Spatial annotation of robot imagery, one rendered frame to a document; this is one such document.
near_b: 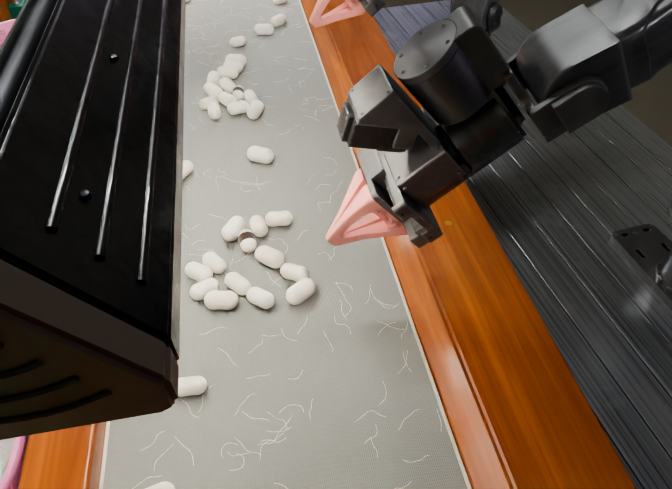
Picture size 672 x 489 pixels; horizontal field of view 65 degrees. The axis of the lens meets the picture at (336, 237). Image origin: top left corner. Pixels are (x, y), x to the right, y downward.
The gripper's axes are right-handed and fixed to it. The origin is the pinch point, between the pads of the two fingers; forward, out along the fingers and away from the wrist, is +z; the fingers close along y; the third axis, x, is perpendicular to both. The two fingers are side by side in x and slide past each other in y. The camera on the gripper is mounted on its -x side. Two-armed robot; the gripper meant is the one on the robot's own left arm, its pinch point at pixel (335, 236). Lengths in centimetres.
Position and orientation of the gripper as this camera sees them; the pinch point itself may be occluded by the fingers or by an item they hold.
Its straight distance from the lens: 52.4
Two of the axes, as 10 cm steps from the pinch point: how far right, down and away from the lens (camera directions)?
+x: 6.4, 4.4, 6.3
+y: 1.9, 7.1, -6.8
